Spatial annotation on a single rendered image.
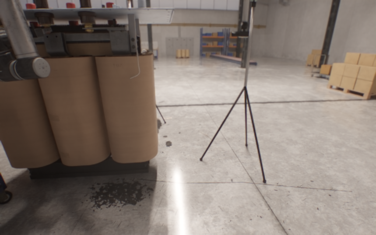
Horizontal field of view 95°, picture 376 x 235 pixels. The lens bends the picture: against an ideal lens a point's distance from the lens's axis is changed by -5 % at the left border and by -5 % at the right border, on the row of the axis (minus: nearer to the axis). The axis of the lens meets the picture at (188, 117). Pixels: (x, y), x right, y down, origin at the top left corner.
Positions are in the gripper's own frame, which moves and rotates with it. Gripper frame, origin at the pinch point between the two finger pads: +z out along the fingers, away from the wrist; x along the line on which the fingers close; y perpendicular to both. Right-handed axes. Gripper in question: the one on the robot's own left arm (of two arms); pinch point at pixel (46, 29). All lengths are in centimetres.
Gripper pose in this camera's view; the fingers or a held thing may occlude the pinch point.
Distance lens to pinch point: 157.6
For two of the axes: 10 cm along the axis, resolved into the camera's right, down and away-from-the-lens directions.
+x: -9.7, -0.8, 2.1
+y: -0.4, -8.4, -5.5
